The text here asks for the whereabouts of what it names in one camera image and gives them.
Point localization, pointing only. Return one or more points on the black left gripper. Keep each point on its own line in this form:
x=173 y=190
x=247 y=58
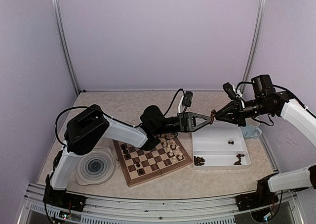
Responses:
x=184 y=120

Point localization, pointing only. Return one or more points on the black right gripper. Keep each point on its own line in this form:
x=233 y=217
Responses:
x=231 y=107

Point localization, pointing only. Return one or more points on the white plastic tray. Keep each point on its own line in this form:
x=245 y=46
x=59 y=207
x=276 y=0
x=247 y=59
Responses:
x=213 y=140

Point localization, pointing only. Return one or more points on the wooden chess board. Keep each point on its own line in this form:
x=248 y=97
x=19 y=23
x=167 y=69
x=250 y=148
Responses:
x=150 y=161

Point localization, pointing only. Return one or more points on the dark chess piece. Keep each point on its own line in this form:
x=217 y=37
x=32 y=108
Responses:
x=124 y=149

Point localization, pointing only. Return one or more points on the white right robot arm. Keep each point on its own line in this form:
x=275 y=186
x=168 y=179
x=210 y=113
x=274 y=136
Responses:
x=298 y=115

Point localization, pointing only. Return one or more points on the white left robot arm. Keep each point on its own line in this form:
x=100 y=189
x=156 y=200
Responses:
x=85 y=130

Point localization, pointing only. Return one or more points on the white chess pieces row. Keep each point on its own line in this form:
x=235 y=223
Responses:
x=171 y=150

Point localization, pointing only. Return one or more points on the light blue mug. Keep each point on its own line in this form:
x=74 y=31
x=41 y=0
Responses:
x=251 y=130

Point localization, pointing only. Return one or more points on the collapsible silicone bowl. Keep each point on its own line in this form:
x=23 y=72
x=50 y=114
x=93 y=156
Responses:
x=96 y=167

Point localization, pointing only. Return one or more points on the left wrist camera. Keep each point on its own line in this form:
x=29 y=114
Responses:
x=185 y=102

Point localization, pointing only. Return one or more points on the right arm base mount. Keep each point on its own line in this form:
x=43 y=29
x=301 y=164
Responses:
x=263 y=198

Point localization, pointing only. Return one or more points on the front aluminium rail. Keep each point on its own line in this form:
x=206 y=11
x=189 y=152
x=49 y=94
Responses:
x=108 y=210

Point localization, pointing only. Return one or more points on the right aluminium frame post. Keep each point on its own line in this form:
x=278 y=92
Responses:
x=254 y=39

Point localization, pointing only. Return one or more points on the aluminium frame post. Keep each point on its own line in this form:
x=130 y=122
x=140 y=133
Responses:
x=254 y=39
x=64 y=46

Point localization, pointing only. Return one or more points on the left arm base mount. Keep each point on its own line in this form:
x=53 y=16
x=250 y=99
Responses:
x=61 y=198

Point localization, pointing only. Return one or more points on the left aluminium frame post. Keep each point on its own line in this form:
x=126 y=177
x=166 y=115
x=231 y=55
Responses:
x=64 y=46

